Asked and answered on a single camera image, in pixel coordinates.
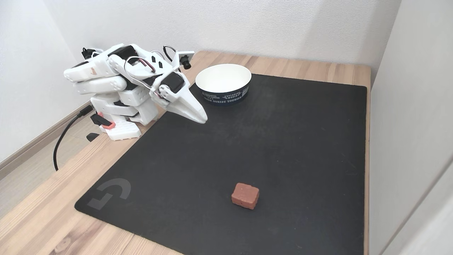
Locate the brown square toy block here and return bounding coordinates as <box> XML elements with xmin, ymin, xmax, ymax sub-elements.
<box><xmin>231</xmin><ymin>183</ymin><xmax>260</xmax><ymax>210</ymax></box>

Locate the white paper bowl navy print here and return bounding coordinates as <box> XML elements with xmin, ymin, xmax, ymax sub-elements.
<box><xmin>195</xmin><ymin>64</ymin><xmax>252</xmax><ymax>106</ymax></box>

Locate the black and orange table clamp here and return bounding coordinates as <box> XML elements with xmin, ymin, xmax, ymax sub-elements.
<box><xmin>86</xmin><ymin>112</ymin><xmax>116</xmax><ymax>142</ymax></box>

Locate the black desk mat grey logo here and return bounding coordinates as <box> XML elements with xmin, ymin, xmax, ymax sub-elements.
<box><xmin>74</xmin><ymin>74</ymin><xmax>367</xmax><ymax>255</ymax></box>

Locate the wooden baseboard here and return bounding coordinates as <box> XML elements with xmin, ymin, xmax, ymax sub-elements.
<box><xmin>0</xmin><ymin>101</ymin><xmax>93</xmax><ymax>180</ymax></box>

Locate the small camera on white mount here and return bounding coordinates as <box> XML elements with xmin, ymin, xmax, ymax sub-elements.
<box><xmin>176</xmin><ymin>51</ymin><xmax>195</xmax><ymax>70</ymax></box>

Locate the thin black camera cable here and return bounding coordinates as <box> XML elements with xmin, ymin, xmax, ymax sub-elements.
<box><xmin>163</xmin><ymin>45</ymin><xmax>178</xmax><ymax>63</ymax></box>

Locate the thick black power cable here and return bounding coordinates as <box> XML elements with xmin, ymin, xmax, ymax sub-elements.
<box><xmin>53</xmin><ymin>105</ymin><xmax>94</xmax><ymax>171</ymax></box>

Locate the black cable plug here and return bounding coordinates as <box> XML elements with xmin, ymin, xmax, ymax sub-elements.
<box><xmin>81</xmin><ymin>47</ymin><xmax>103</xmax><ymax>60</ymax></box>

